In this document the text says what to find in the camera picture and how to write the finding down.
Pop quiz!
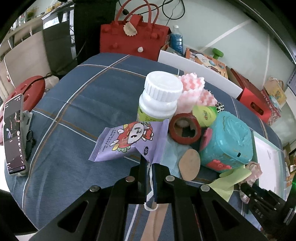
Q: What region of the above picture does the pink fabric bundle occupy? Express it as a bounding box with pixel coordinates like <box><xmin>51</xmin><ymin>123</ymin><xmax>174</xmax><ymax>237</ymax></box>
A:
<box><xmin>239</xmin><ymin>162</ymin><xmax>262</xmax><ymax>204</ymax></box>

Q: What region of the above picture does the green microfiber cloth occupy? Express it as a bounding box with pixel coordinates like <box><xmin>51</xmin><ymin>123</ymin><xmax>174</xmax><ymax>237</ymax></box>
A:
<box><xmin>209</xmin><ymin>166</ymin><xmax>251</xmax><ymax>202</ymax></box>

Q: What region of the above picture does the beige oval sponge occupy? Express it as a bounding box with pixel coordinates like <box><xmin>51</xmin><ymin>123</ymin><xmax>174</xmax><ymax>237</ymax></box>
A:
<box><xmin>178</xmin><ymin>149</ymin><xmax>201</xmax><ymax>181</ymax></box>

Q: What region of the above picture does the blue face mask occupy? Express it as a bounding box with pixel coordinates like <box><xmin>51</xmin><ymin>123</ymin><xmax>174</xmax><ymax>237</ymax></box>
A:
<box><xmin>143</xmin><ymin>136</ymin><xmax>194</xmax><ymax>212</ymax></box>

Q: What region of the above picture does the green tissue pack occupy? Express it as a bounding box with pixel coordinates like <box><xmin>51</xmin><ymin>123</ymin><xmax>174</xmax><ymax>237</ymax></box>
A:
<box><xmin>192</xmin><ymin>105</ymin><xmax>217</xmax><ymax>128</ymax></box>

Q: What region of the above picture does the purple snack packet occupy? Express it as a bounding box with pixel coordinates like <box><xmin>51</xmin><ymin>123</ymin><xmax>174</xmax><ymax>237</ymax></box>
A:
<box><xmin>89</xmin><ymin>119</ymin><xmax>169</xmax><ymax>164</ymax></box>

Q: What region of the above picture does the leopard print scrunchie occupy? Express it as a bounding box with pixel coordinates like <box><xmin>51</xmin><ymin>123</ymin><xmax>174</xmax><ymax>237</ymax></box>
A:
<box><xmin>216</xmin><ymin>102</ymin><xmax>225</xmax><ymax>113</ymax></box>

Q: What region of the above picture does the pink white fluffy cloth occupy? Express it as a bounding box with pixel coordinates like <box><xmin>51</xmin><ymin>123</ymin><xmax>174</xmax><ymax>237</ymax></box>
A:
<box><xmin>175</xmin><ymin>73</ymin><xmax>218</xmax><ymax>114</ymax></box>

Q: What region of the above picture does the teal white tray box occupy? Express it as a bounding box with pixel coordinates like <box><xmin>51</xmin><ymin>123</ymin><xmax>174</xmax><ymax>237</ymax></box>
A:
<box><xmin>252</xmin><ymin>132</ymin><xmax>287</xmax><ymax>200</ymax></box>

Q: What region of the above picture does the teal toy treasure box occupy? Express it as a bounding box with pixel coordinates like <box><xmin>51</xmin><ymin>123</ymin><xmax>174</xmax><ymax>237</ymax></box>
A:
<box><xmin>199</xmin><ymin>111</ymin><xmax>253</xmax><ymax>173</ymax></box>

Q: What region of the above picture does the red patterned box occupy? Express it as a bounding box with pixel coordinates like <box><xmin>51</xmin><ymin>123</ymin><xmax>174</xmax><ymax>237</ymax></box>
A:
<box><xmin>261</xmin><ymin>89</ymin><xmax>281</xmax><ymax>126</ymax></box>

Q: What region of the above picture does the red tape roll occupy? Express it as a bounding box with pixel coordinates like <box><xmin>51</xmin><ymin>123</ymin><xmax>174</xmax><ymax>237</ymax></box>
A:
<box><xmin>169</xmin><ymin>113</ymin><xmax>201</xmax><ymax>145</ymax></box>

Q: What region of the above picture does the red gift box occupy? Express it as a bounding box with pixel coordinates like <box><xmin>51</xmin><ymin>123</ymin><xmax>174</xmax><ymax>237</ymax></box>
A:
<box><xmin>227</xmin><ymin>68</ymin><xmax>271</xmax><ymax>123</ymax></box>

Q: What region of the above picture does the beige paper gift bag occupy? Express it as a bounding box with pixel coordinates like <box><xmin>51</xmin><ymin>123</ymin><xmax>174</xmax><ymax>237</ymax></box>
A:
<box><xmin>264</xmin><ymin>77</ymin><xmax>287</xmax><ymax>106</ymax></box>

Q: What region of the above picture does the smartphone on stand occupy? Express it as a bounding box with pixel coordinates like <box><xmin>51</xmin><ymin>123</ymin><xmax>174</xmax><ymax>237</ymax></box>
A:
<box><xmin>3</xmin><ymin>93</ymin><xmax>34</xmax><ymax>176</ymax></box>

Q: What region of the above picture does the orange toy box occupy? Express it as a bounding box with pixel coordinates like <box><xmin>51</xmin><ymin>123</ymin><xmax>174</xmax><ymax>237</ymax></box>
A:
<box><xmin>185</xmin><ymin>48</ymin><xmax>228</xmax><ymax>79</ymax></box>

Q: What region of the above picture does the white medicine bottle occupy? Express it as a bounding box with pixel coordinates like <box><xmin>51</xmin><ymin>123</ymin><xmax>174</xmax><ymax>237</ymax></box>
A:
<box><xmin>137</xmin><ymin>71</ymin><xmax>183</xmax><ymax>121</ymax></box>

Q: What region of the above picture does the green dumbbell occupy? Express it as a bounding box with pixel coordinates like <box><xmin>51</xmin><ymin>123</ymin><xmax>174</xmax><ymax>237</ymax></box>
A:
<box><xmin>212</xmin><ymin>48</ymin><xmax>224</xmax><ymax>60</ymax></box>

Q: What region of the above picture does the white foam board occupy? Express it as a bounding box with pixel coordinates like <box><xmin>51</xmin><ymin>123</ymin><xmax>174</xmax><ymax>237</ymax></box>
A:
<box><xmin>158</xmin><ymin>50</ymin><xmax>242</xmax><ymax>98</ymax></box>

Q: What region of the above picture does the red stool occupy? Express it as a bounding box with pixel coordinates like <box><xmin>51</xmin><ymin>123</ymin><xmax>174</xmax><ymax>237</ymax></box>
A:
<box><xmin>0</xmin><ymin>75</ymin><xmax>46</xmax><ymax>145</ymax></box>

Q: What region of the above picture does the blue water bottle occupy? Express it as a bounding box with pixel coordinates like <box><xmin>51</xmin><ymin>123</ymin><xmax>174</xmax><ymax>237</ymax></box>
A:
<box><xmin>170</xmin><ymin>25</ymin><xmax>184</xmax><ymax>55</ymax></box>

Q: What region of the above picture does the black cabinet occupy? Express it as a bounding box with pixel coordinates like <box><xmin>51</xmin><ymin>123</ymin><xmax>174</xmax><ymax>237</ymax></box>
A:
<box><xmin>43</xmin><ymin>21</ymin><xmax>77</xmax><ymax>75</ymax></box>

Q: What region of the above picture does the red felt handbag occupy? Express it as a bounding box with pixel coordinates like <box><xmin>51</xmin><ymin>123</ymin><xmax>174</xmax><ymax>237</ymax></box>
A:
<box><xmin>100</xmin><ymin>1</ymin><xmax>171</xmax><ymax>61</ymax></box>

